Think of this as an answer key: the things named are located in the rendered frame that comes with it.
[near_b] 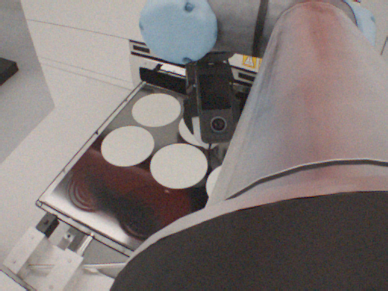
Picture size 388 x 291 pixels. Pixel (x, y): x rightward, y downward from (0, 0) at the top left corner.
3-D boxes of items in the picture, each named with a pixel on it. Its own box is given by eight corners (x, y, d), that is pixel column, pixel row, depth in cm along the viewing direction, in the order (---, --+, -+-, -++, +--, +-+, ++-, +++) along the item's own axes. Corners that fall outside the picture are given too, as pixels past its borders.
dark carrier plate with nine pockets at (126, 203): (146, 85, 76) (145, 83, 76) (297, 133, 66) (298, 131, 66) (45, 202, 56) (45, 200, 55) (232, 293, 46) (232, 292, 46)
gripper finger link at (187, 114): (210, 126, 59) (211, 86, 53) (211, 134, 58) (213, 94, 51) (183, 128, 59) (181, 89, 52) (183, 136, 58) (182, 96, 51)
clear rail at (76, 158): (142, 82, 78) (142, 77, 77) (148, 84, 77) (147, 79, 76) (35, 207, 56) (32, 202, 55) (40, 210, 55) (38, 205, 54)
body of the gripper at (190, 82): (226, 83, 60) (231, 23, 51) (236, 117, 54) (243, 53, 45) (183, 86, 59) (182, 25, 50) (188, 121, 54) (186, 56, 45)
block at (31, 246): (36, 233, 53) (29, 224, 51) (51, 242, 52) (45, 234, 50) (9, 270, 48) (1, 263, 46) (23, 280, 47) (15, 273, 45)
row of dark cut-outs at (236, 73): (132, 49, 77) (130, 40, 75) (323, 104, 64) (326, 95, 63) (130, 51, 76) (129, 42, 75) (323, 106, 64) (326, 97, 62)
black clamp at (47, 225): (51, 217, 55) (45, 209, 53) (60, 223, 54) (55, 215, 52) (39, 233, 53) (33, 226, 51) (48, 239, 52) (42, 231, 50)
